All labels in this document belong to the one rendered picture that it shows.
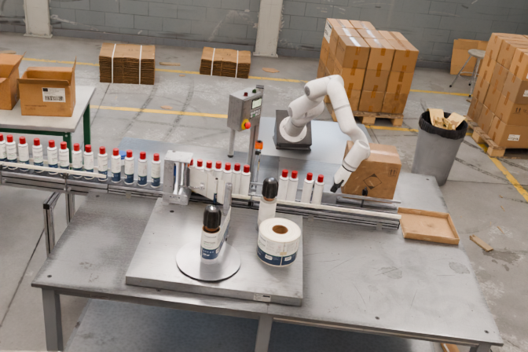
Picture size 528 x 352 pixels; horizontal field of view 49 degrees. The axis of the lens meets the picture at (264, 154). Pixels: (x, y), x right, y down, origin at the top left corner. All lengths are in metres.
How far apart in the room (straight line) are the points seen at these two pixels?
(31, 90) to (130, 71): 2.86
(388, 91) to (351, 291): 4.09
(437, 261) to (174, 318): 1.49
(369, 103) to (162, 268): 4.34
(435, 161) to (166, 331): 3.15
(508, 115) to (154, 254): 4.52
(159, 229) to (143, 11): 5.81
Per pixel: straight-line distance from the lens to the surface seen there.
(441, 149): 5.51
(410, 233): 3.30
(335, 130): 4.38
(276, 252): 2.76
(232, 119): 3.09
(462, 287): 3.10
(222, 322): 3.46
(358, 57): 6.42
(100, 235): 3.04
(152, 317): 3.47
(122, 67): 7.07
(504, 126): 6.53
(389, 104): 6.72
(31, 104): 4.40
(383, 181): 3.46
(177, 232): 2.97
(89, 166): 3.36
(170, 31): 8.54
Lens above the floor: 2.62
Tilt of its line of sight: 27 degrees down
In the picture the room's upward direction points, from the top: 7 degrees clockwise
